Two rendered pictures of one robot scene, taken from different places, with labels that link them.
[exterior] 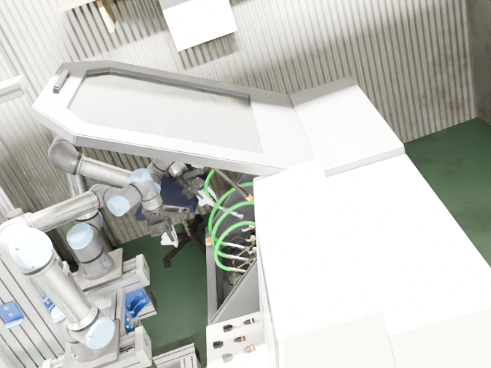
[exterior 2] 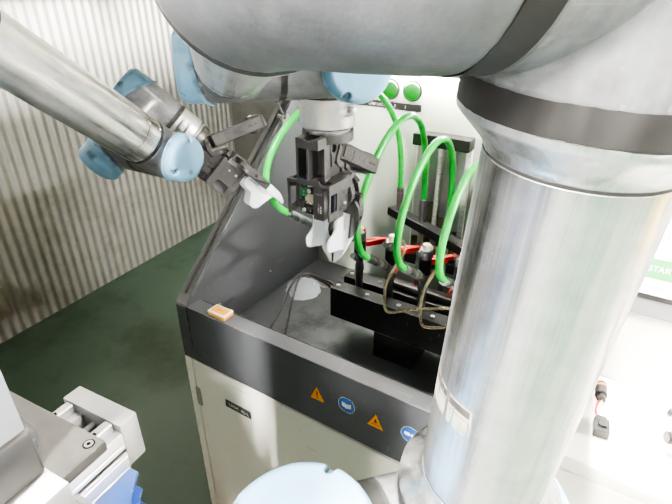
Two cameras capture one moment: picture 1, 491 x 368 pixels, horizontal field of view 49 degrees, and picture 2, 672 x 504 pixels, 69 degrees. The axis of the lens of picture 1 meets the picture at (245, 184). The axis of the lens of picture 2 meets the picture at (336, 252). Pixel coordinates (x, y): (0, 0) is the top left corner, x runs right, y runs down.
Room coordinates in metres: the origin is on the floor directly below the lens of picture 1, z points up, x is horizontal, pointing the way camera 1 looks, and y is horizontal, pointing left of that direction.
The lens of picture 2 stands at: (1.48, 0.95, 1.59)
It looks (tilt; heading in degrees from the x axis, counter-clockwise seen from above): 28 degrees down; 297
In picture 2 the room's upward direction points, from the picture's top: straight up
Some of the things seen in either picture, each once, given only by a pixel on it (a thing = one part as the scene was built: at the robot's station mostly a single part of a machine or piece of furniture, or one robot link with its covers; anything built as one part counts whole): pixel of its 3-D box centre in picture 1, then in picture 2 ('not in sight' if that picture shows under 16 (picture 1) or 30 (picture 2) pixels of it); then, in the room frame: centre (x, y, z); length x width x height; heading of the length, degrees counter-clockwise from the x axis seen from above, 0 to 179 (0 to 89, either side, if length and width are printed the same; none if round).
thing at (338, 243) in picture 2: (168, 241); (335, 241); (1.78, 0.36, 1.26); 0.06 x 0.03 x 0.09; 85
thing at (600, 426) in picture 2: (239, 353); (601, 407); (1.36, 0.22, 0.99); 0.12 x 0.02 x 0.02; 92
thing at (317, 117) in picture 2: (151, 201); (329, 113); (1.79, 0.36, 1.45); 0.08 x 0.08 x 0.05
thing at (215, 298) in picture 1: (216, 284); (301, 377); (1.90, 0.27, 0.87); 0.62 x 0.04 x 0.16; 175
